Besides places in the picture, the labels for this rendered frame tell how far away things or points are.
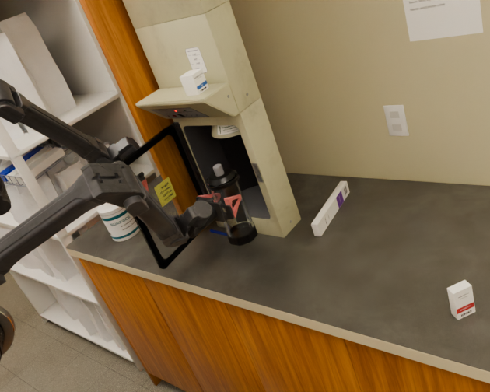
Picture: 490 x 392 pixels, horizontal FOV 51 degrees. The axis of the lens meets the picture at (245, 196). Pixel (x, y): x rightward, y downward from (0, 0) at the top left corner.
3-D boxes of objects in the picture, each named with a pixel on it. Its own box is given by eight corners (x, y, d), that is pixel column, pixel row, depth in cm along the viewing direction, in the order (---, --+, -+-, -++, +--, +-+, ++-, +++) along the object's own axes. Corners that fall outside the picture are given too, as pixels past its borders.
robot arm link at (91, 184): (96, 145, 102) (115, 186, 99) (133, 163, 115) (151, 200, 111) (-62, 262, 111) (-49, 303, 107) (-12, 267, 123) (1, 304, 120)
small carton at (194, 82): (196, 89, 154) (189, 70, 151) (209, 87, 150) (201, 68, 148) (187, 96, 150) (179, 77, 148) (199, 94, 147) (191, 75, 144)
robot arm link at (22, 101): (-20, 86, 131) (-10, 115, 126) (-3, 72, 130) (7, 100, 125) (92, 150, 168) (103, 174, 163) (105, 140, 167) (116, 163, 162)
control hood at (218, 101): (170, 115, 175) (159, 88, 170) (240, 113, 153) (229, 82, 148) (146, 131, 168) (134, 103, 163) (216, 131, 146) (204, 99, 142)
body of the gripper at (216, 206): (198, 198, 159) (183, 210, 154) (222, 200, 152) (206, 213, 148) (205, 215, 162) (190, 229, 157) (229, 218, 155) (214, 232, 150)
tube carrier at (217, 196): (239, 222, 175) (218, 169, 166) (264, 225, 168) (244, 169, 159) (220, 241, 168) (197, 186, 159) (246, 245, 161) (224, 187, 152)
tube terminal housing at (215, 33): (255, 190, 211) (186, 3, 176) (321, 197, 189) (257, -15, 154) (217, 226, 196) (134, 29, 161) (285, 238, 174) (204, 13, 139)
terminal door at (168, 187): (213, 218, 192) (172, 123, 174) (162, 271, 172) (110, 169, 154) (211, 218, 192) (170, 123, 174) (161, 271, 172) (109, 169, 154)
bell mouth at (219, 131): (232, 114, 184) (227, 100, 181) (271, 113, 172) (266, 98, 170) (201, 138, 173) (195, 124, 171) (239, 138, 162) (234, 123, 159)
